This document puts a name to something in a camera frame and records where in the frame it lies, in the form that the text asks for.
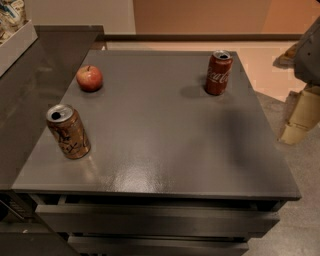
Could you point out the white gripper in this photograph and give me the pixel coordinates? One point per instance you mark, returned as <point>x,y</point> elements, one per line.
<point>308,56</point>

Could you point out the red coke can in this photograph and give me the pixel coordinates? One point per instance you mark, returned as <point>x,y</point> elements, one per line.
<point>219,69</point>

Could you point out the red apple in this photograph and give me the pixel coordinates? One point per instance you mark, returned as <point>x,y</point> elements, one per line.
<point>89,78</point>

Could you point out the brown gold soda can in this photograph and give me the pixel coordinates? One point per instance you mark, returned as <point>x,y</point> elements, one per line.
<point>66,126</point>

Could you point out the grey drawer cabinet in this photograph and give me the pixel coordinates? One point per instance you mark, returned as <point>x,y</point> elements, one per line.
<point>159,140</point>

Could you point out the upper grey drawer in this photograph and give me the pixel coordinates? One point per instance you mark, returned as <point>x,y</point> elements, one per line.
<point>157,221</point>

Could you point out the grey drawer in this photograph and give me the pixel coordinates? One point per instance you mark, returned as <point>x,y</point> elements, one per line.
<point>157,221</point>
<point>154,247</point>

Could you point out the lower grey drawer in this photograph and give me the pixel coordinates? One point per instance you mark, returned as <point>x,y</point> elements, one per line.
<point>154,247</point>

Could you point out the white snack box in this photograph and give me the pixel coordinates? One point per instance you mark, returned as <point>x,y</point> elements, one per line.
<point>12,49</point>

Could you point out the snack bags in box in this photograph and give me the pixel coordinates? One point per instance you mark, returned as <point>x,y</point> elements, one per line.
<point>12,18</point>

